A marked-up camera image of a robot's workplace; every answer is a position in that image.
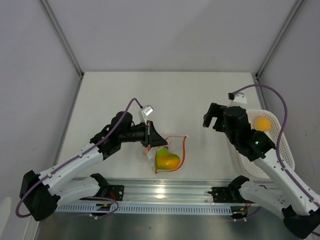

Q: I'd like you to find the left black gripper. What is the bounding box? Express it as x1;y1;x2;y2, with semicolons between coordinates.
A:
119;120;167;148

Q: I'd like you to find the green apple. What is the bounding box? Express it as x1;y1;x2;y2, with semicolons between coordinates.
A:
156;147;170;158

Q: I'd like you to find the clear zip top bag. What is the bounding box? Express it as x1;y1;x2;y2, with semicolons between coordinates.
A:
142;135;189;174

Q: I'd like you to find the yellow green mango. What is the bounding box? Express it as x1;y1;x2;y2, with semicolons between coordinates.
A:
156;153;181;170

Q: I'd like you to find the orange fruit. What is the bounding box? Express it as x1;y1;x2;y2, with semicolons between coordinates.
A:
253;116;272;132

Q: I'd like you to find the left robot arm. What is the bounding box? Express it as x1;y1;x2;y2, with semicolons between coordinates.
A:
18;111;167;222

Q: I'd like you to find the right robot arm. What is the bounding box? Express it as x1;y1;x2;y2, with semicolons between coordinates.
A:
203;103;320;239

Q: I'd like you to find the white perforated plastic basket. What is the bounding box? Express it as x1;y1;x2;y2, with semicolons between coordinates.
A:
228;107;281;179

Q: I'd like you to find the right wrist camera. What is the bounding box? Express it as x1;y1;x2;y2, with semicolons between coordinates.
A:
228;92;248;108

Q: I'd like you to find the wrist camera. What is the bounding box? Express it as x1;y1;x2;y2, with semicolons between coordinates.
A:
138;105;154;125
228;92;248;108

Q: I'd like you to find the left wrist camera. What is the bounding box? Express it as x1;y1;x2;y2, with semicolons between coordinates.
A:
138;105;154;125

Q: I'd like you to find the aluminium mounting rail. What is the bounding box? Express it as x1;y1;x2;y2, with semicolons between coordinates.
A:
107;178;231;205

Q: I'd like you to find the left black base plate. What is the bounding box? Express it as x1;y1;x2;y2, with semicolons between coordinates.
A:
107;185;125;202

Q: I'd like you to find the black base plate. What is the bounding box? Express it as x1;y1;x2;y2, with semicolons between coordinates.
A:
107;185;125;202
207;186;247;204

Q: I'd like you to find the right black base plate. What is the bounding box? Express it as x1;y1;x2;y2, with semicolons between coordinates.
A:
207;186;247;204

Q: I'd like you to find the white slotted cable duct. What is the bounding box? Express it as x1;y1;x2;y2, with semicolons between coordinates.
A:
55;202;233;216

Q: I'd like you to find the right corner frame post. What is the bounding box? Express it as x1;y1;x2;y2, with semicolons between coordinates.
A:
255;0;307;81

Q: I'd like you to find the corner frame post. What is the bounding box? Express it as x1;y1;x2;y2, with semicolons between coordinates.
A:
38;0;84;78
255;0;307;81

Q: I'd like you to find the left corner frame post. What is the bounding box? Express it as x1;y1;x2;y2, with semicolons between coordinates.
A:
38;0;84;78

